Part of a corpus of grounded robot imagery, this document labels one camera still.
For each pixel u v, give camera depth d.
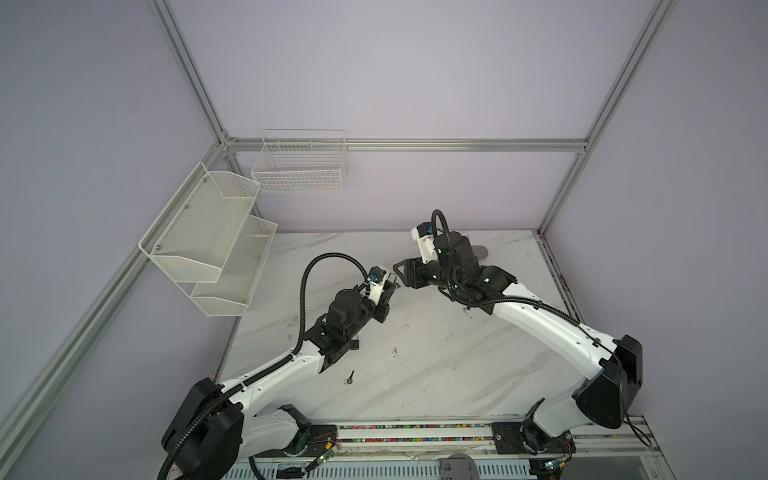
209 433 0.40
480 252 1.12
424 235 0.65
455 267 0.56
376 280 0.66
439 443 0.75
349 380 0.84
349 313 0.59
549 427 0.62
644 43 0.72
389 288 0.78
